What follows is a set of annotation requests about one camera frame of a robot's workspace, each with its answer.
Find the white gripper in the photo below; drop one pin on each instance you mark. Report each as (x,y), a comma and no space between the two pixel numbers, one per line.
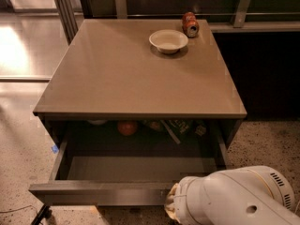
(185,195)

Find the grey top drawer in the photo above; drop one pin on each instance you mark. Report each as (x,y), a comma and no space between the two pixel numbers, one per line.
(99,166)

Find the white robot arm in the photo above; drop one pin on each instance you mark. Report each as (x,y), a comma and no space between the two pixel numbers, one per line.
(255,195)

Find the orange fruit in drawer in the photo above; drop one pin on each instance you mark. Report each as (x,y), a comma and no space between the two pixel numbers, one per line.
(127,128)

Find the white bowl in drawer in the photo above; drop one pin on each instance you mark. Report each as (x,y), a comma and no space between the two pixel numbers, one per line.
(97,122)

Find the grey drawer cabinet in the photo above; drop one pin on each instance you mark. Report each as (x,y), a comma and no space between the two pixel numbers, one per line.
(111,71)

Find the black stand foot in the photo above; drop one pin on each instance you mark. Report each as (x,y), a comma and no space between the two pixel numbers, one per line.
(45,212)

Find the blue tape piece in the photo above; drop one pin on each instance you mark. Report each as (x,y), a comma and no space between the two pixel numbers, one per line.
(55,149)

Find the white paper bowl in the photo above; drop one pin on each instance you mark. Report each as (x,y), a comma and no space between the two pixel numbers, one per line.
(168,41)

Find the orange soda can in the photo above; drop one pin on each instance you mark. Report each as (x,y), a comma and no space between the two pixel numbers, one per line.
(190,25)

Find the grey metal bracket left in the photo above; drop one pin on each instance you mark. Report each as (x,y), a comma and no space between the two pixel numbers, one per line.
(121,9)

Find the grey metal bracket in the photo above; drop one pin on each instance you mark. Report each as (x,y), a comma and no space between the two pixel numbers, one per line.
(121,9)
(239,16)

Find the grey metal bracket right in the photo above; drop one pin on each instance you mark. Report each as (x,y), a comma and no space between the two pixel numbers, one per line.
(239,16)

